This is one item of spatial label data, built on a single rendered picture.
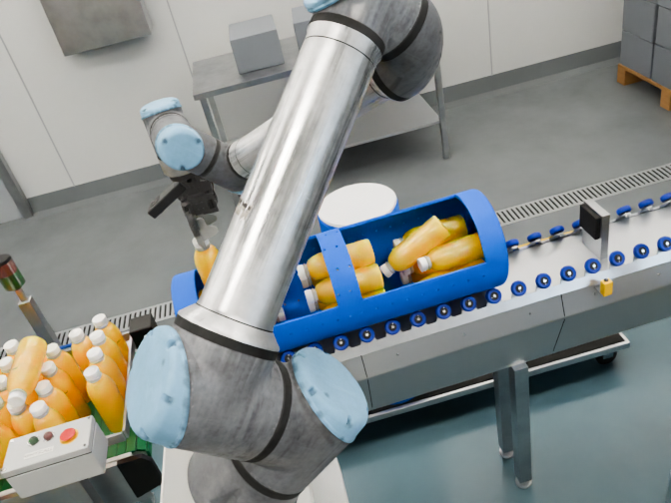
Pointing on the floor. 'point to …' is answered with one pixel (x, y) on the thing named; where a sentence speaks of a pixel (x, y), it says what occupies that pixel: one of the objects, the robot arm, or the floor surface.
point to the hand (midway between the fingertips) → (201, 241)
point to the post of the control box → (83, 492)
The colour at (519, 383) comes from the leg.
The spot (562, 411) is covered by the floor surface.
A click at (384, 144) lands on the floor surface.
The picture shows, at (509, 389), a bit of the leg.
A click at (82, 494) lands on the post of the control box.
